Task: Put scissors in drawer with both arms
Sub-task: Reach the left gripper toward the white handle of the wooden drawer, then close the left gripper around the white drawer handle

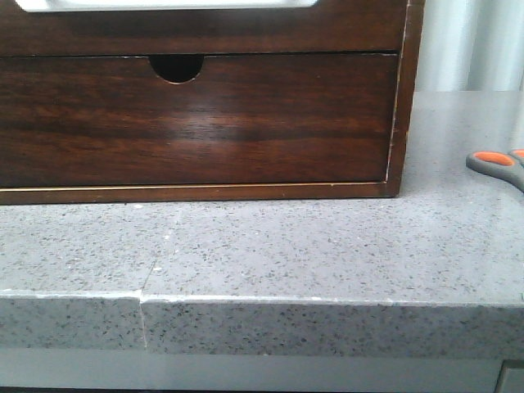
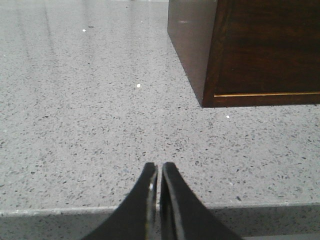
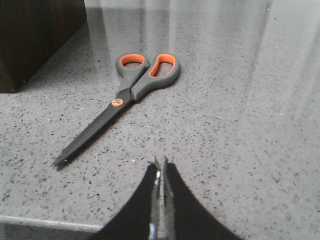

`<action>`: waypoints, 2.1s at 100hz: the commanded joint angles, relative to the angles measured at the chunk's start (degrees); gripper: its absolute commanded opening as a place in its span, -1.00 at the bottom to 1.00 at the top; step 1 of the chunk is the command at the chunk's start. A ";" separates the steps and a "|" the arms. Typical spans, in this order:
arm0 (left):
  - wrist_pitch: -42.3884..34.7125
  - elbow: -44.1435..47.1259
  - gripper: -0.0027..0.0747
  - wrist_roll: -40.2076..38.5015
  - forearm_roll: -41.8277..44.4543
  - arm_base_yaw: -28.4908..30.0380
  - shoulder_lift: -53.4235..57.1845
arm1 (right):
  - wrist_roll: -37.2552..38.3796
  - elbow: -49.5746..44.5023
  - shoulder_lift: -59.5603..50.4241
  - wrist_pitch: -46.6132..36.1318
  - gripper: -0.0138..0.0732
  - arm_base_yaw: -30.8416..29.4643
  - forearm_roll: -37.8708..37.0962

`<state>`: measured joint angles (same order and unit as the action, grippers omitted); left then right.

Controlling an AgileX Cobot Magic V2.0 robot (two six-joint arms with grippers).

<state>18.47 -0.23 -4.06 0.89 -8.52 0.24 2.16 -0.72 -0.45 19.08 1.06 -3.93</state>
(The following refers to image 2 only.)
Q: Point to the dark wooden drawer cabinet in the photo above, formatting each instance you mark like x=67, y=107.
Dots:
x=197, y=30

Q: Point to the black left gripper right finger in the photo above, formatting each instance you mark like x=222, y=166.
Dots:
x=183, y=216

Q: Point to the dark wooden drawer front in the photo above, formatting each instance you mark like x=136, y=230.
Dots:
x=271, y=46

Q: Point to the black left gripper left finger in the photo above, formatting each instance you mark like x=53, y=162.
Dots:
x=135, y=217

